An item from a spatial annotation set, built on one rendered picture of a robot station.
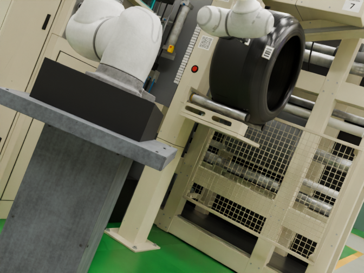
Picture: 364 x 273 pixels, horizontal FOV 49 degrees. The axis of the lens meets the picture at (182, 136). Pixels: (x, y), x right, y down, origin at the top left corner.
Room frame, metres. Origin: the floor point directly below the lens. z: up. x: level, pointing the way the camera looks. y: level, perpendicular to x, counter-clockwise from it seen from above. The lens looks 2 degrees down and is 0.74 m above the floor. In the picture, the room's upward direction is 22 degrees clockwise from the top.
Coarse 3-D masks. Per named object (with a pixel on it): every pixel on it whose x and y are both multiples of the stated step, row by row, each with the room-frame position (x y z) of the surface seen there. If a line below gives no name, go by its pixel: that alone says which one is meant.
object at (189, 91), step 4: (188, 88) 2.15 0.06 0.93; (192, 88) 2.17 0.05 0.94; (184, 92) 2.16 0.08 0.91; (188, 92) 2.15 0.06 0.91; (192, 92) 2.18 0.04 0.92; (196, 92) 2.22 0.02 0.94; (200, 92) 2.26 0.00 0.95; (184, 96) 2.16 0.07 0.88; (188, 96) 2.17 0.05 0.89; (204, 96) 2.31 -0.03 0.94; (184, 100) 2.15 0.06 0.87; (188, 100) 2.18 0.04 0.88; (196, 104) 2.26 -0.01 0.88; (208, 108) 2.40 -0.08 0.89
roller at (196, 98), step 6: (192, 96) 2.18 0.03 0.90; (198, 96) 2.17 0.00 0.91; (198, 102) 2.16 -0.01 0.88; (204, 102) 2.14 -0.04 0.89; (210, 102) 2.12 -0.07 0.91; (216, 102) 2.11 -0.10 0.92; (216, 108) 2.10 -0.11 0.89; (222, 108) 2.08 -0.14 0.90; (228, 108) 2.07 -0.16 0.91; (234, 108) 2.06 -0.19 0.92; (228, 114) 2.07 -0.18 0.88; (234, 114) 2.05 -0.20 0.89; (240, 114) 2.03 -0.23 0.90; (246, 114) 2.02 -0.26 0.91; (246, 120) 2.03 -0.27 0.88
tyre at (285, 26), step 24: (288, 24) 1.99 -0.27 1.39; (216, 48) 2.04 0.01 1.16; (240, 48) 1.95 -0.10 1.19; (264, 48) 1.90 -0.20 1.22; (288, 48) 2.36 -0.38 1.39; (216, 72) 2.02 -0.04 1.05; (240, 72) 1.95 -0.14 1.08; (264, 72) 1.92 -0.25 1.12; (288, 72) 2.41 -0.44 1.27; (216, 96) 2.10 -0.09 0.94; (240, 96) 1.99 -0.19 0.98; (264, 96) 2.00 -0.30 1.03; (288, 96) 2.30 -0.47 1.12; (264, 120) 2.15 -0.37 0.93
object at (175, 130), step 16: (192, 64) 2.31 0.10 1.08; (208, 64) 2.27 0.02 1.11; (192, 80) 2.29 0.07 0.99; (208, 80) 2.33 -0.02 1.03; (176, 96) 2.32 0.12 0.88; (176, 112) 2.30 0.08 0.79; (192, 112) 2.31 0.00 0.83; (160, 128) 2.33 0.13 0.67; (176, 128) 2.28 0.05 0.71; (176, 144) 2.28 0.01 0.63; (176, 160) 2.34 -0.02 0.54; (144, 176) 2.31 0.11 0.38; (160, 176) 2.27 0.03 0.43; (144, 192) 2.29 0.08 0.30; (160, 192) 2.32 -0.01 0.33; (128, 208) 2.32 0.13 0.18; (144, 208) 2.27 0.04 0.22; (128, 224) 2.30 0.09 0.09; (144, 224) 2.29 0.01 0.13; (128, 240) 2.28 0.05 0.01; (144, 240) 2.35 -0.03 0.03
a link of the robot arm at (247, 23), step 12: (240, 0) 1.48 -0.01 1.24; (252, 0) 1.48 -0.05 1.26; (240, 12) 1.48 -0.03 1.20; (252, 12) 1.48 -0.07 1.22; (264, 12) 1.48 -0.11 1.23; (228, 24) 1.54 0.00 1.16; (240, 24) 1.51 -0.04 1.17; (252, 24) 1.49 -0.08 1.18; (264, 24) 1.48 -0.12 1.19; (240, 36) 1.55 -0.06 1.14; (252, 36) 1.53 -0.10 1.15
